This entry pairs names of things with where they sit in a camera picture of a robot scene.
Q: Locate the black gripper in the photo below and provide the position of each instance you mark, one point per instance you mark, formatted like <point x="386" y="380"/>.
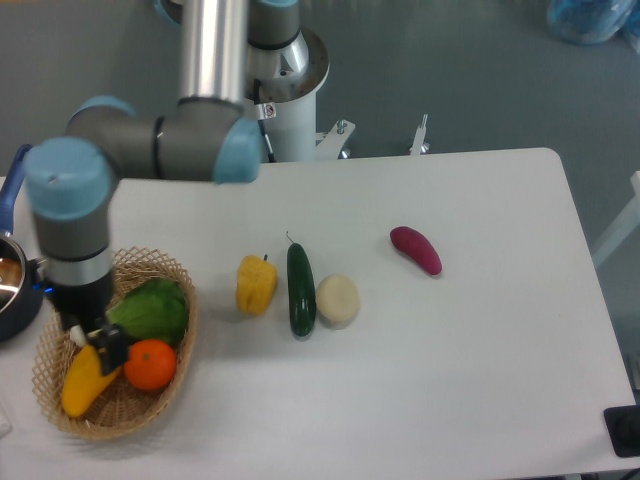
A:
<point x="80" y="291"/>

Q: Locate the yellow mango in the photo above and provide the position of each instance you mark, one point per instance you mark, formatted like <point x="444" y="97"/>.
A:
<point x="84" y="382"/>

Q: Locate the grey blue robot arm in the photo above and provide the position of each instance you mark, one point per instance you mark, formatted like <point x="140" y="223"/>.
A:
<point x="70" y="179"/>

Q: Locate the woven wicker basket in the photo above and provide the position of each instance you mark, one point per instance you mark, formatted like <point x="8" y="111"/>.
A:
<point x="121" y="408"/>

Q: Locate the orange fruit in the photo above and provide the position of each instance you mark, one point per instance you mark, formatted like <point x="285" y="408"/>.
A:
<point x="151" y="366"/>

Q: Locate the green bok choy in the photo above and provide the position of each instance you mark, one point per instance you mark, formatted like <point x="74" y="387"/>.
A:
<point x="154" y="310"/>

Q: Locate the yellow bell pepper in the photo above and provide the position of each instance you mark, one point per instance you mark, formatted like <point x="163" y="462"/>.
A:
<point x="255" y="285"/>

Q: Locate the dark green cucumber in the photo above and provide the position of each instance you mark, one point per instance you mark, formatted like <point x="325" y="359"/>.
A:
<point x="301" y="291"/>

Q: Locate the purple sweet potato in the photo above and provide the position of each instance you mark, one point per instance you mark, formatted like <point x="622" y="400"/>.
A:
<point x="414" y="245"/>

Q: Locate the black device at edge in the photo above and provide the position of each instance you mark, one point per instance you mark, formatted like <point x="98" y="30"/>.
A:
<point x="623" y="428"/>

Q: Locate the clear blue plastic bag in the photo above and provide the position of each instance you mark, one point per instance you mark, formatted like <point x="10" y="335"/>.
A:
<point x="594" y="22"/>

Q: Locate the blue handled saucepan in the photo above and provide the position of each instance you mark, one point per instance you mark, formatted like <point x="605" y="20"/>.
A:
<point x="21" y="291"/>

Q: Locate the white table leg bracket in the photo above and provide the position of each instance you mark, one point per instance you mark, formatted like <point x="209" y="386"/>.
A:
<point x="332" y="145"/>

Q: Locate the white frame at right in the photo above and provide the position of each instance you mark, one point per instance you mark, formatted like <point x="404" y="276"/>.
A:
<point x="619" y="229"/>

